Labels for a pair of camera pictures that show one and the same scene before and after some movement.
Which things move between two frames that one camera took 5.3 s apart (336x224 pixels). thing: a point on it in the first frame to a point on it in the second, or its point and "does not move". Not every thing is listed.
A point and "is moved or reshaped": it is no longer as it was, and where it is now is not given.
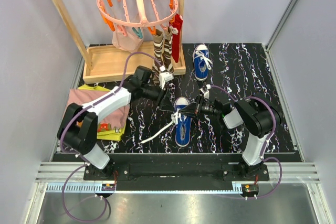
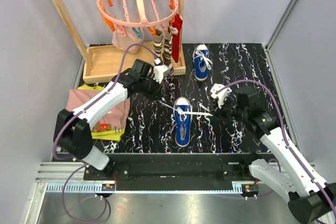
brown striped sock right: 167,58 does not move
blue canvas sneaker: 183,130 does not move
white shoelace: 175,119 is moved or reshaped
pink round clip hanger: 133,3 does not move
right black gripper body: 205,108 to 230,110
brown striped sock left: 158,36 does not move
